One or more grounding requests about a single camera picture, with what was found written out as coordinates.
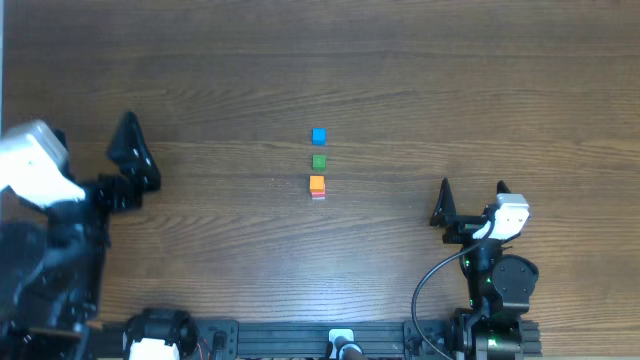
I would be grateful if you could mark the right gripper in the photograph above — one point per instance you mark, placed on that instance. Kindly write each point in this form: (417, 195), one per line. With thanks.
(460, 230)

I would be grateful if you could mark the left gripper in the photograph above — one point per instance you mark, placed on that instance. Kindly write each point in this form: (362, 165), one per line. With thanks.
(120, 192)

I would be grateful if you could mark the orange cube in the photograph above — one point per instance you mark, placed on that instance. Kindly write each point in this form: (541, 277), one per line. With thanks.
(317, 183)

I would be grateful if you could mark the green cube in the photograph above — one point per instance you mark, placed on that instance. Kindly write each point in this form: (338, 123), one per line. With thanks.
(319, 162)

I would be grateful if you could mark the blue cube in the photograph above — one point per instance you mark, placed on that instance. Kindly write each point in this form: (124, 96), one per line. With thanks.
(319, 136)

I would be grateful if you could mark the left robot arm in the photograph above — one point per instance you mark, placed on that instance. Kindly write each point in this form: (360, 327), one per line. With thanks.
(50, 280)

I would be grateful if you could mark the red cube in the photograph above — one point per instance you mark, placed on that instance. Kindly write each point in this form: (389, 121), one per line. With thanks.
(319, 193)

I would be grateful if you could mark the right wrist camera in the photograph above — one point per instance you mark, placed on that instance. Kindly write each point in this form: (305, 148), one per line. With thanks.
(507, 215)

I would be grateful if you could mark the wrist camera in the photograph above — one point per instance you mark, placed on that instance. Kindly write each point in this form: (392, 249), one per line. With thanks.
(30, 165)
(507, 215)

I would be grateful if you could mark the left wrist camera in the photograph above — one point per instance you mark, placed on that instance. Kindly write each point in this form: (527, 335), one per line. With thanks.
(30, 165)

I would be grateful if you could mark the mounting rail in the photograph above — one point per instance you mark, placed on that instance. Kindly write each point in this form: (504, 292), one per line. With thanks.
(290, 340)

